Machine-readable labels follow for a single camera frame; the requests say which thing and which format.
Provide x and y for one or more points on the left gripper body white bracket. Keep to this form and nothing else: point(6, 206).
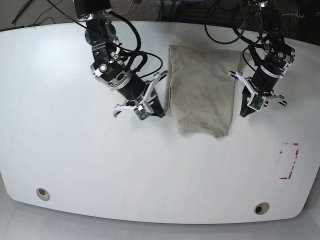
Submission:
point(270, 96)

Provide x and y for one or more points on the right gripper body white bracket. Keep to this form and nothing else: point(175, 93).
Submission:
point(129, 105)

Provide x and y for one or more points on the beige t-shirt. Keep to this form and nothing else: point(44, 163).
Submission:
point(200, 94)

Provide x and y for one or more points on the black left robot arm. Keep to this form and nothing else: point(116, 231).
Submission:
point(271, 55)

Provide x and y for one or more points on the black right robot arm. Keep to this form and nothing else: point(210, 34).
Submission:
point(115, 66)

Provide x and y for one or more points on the red tape rectangle marking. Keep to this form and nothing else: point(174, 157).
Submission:
point(288, 155)

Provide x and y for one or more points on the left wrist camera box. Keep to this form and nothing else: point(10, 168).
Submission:
point(256, 102)

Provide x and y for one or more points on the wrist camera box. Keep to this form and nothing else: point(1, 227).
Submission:
point(256, 102)
point(141, 112)

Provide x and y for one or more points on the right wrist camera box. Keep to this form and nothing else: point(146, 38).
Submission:
point(141, 112)

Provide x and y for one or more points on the right table cable grommet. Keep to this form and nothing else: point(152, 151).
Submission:
point(261, 208)

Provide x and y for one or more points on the table cable grommet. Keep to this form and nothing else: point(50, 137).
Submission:
point(43, 194)
point(261, 208)

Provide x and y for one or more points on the left table cable grommet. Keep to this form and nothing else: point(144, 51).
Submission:
point(43, 194)

